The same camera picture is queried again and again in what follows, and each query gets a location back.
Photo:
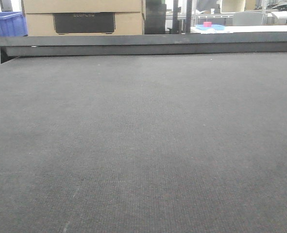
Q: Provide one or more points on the black conveyor belt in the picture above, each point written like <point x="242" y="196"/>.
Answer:
<point x="144" y="144"/>

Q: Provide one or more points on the black panel behind conveyor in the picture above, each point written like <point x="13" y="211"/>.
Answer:
<point x="155" y="17"/>

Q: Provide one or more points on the lower cardboard box black print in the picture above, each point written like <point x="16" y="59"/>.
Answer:
<point x="77" y="24"/>

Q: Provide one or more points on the upper cardboard box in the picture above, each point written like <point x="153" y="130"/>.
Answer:
<point x="69" y="6"/>

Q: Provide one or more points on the pink tape roll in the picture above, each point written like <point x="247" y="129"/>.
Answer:
<point x="207" y="24"/>

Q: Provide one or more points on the white background table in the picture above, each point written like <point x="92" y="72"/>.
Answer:
<point x="244" y="29"/>

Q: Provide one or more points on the grey office chair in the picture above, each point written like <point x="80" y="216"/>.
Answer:
<point x="247" y="18"/>

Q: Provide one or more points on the blue plastic crate background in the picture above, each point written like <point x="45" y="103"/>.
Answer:
<point x="12" y="24"/>

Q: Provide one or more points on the black vertical post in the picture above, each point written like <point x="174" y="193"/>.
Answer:
<point x="188" y="15"/>

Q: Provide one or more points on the black conveyor side rail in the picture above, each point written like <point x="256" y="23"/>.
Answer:
<point x="163" y="44"/>

